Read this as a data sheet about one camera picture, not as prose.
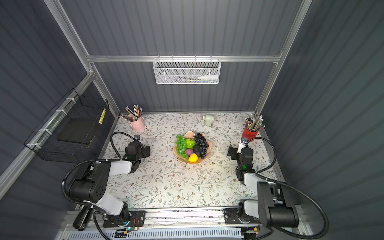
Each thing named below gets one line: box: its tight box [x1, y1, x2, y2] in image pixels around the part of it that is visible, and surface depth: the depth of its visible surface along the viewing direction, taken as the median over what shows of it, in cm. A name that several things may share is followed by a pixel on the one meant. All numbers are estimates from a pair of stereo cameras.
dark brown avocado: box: [193, 145, 201, 157], surface depth 95 cm
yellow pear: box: [188, 153, 199, 163], surface depth 91 cm
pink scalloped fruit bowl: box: [172, 131, 213, 165], surface depth 93 cm
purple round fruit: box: [185, 148, 194, 157], surface depth 94 cm
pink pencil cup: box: [128, 116, 145, 132], surface depth 106 cm
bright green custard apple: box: [185, 138, 196, 149], surface depth 96 cm
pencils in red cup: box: [245, 114, 264, 132], surface depth 96 cm
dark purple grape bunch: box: [193, 132, 210, 160], surface depth 96 cm
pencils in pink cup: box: [125, 104, 143, 122], surface depth 107 cm
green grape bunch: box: [175, 134, 189, 160], surface depth 93 cm
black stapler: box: [72, 205, 93, 231], surface depth 74 cm
